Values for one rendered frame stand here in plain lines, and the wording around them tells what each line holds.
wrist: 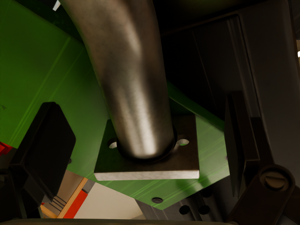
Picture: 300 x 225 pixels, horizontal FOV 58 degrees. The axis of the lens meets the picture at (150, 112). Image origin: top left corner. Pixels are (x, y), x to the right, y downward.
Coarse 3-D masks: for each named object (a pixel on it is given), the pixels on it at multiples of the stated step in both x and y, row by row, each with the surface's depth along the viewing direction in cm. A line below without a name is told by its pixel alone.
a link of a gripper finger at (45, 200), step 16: (48, 112) 13; (32, 128) 12; (48, 128) 13; (64, 128) 14; (32, 144) 12; (48, 144) 13; (64, 144) 14; (16, 160) 11; (32, 160) 11; (48, 160) 13; (64, 160) 14; (16, 176) 12; (32, 176) 12; (48, 176) 13; (32, 192) 12; (48, 192) 13; (32, 208) 12
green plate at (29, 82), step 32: (0, 0) 12; (32, 0) 13; (0, 32) 13; (32, 32) 13; (64, 32) 13; (0, 64) 15; (32, 64) 15; (64, 64) 14; (0, 96) 16; (32, 96) 16; (64, 96) 16; (96, 96) 16; (0, 128) 19; (96, 128) 18; (96, 160) 20; (224, 160) 19; (128, 192) 23; (160, 192) 23; (192, 192) 23
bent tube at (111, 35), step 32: (64, 0) 9; (96, 0) 8; (128, 0) 9; (96, 32) 9; (128, 32) 9; (96, 64) 10; (128, 64) 10; (160, 64) 11; (128, 96) 11; (160, 96) 12; (128, 128) 12; (160, 128) 13; (192, 128) 15; (128, 160) 14; (160, 160) 14; (192, 160) 14
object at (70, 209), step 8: (0, 144) 497; (0, 152) 506; (80, 184) 524; (88, 184) 543; (80, 192) 524; (88, 192) 535; (56, 200) 485; (72, 200) 501; (80, 200) 516; (56, 208) 479; (64, 208) 486; (72, 208) 501; (48, 216) 475; (56, 216) 476; (64, 216) 487; (72, 216) 495
